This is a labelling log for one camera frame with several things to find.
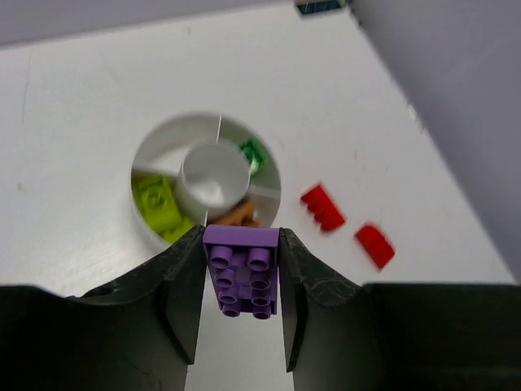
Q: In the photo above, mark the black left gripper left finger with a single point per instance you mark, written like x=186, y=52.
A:
x=136, y=332

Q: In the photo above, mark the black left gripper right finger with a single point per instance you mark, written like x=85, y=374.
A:
x=394, y=336

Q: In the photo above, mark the red curved lego brick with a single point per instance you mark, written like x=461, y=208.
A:
x=376, y=244

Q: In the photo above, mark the purple lego assembly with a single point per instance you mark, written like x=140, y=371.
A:
x=242, y=262

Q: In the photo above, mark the lime green sloped lego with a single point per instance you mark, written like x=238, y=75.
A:
x=154, y=197

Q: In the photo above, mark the dark green square lego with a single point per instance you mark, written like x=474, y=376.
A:
x=255, y=154

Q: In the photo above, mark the lime green tall lego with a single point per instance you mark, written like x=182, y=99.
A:
x=171, y=235

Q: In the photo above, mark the red long lego brick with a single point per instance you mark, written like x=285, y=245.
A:
x=323, y=208

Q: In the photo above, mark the white round divided container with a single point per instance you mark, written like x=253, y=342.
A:
x=199, y=154

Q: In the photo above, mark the blue label sticker right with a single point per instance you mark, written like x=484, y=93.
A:
x=310, y=7

